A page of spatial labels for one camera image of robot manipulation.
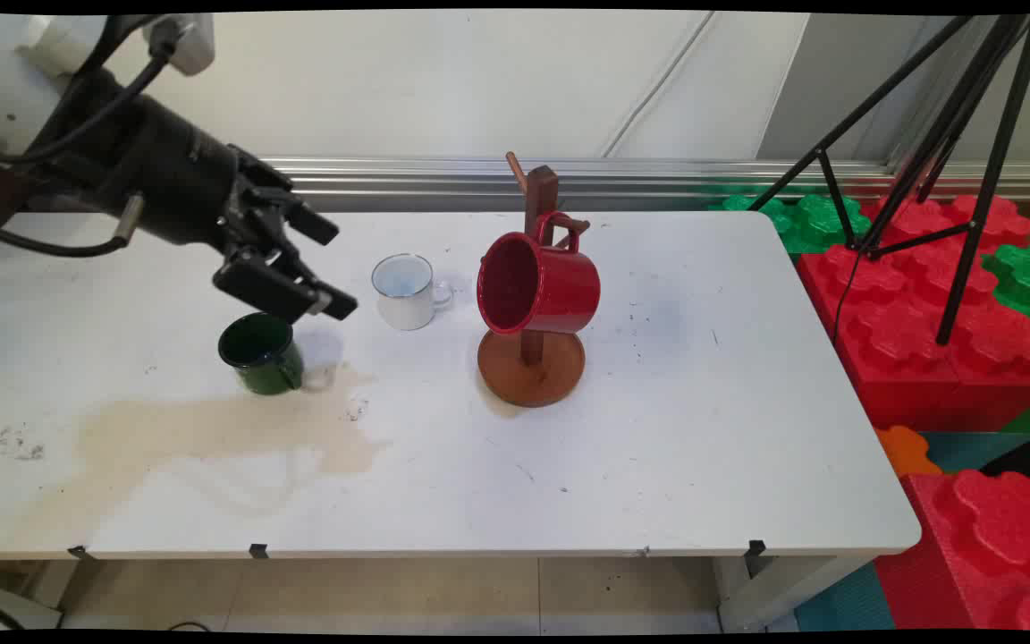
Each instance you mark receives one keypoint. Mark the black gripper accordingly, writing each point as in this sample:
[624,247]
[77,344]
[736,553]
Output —
[148,170]

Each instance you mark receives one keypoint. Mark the red enamel mug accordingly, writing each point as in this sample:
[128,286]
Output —
[564,291]

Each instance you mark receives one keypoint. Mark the dark green enamel mug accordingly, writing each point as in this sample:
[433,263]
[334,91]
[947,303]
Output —
[265,362]

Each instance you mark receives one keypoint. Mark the white enamel mug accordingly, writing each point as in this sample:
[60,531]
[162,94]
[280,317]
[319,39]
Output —
[408,309]

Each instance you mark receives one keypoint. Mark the brown wooden mug tree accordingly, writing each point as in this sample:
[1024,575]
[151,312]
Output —
[533,376]

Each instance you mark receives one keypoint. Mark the black table edge clip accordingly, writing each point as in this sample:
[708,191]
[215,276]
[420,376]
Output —
[258,551]
[79,553]
[755,547]

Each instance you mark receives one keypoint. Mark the green foam building block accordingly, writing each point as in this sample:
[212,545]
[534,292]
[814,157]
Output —
[1029,273]
[814,224]

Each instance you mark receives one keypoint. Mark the white table leg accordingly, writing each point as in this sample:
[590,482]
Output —
[774,595]

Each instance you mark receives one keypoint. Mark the orange foam piece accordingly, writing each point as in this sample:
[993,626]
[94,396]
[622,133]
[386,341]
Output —
[904,452]

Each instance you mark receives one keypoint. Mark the red foam building block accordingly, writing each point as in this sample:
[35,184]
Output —
[989,537]

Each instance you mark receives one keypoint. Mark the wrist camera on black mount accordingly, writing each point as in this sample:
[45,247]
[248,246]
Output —
[193,40]

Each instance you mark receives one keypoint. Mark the aluminium wall rail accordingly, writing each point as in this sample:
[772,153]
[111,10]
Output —
[658,183]

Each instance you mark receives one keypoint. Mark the black camera tripod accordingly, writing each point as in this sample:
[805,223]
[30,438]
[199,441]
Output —
[989,179]

